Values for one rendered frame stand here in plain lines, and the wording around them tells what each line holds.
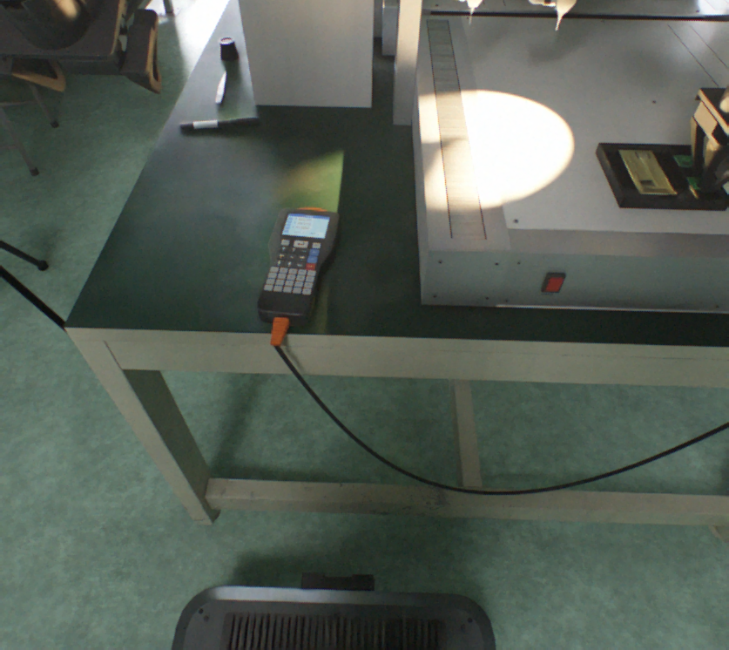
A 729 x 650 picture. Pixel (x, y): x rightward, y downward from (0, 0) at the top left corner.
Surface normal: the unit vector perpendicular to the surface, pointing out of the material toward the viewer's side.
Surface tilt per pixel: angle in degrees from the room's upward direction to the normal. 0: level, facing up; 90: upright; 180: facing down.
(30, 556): 0
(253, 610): 0
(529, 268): 90
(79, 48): 30
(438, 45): 0
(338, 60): 90
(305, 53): 90
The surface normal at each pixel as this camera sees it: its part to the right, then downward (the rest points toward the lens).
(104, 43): 0.00, -0.21
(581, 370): -0.03, 0.75
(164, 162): 0.01, -0.66
